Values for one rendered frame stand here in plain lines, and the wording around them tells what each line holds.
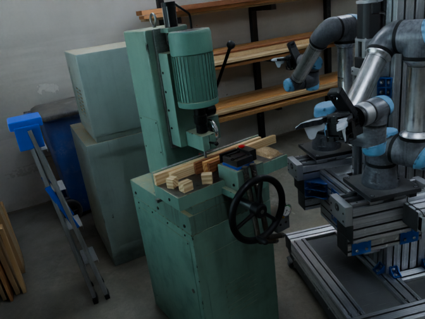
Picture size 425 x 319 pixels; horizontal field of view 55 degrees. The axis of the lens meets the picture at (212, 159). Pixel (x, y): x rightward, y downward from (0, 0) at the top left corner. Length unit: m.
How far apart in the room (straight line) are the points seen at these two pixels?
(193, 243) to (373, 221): 0.75
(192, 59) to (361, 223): 0.95
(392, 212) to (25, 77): 3.13
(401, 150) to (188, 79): 0.86
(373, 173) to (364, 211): 0.16
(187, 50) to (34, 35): 2.44
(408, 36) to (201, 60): 0.74
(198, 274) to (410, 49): 1.20
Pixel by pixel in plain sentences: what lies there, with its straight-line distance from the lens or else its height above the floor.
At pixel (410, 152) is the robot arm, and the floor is 1.00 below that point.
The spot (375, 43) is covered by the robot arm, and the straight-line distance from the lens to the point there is 1.63.
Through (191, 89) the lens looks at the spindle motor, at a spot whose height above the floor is 1.28.
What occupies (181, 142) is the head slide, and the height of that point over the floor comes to 1.02.
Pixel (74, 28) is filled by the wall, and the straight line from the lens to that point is 3.99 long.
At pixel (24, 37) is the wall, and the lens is 3.95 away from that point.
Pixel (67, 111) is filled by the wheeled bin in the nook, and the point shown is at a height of 0.94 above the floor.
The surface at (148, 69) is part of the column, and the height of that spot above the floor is 1.36.
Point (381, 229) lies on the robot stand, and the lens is 1.88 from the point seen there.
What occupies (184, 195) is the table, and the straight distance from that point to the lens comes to 1.65.
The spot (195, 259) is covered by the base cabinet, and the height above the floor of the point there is 0.59.
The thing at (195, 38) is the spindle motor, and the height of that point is 1.47.
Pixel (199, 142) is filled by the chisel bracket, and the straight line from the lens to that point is 1.79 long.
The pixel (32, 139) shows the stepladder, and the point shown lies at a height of 1.06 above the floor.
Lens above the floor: 1.61
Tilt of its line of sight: 21 degrees down
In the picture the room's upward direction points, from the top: 7 degrees counter-clockwise
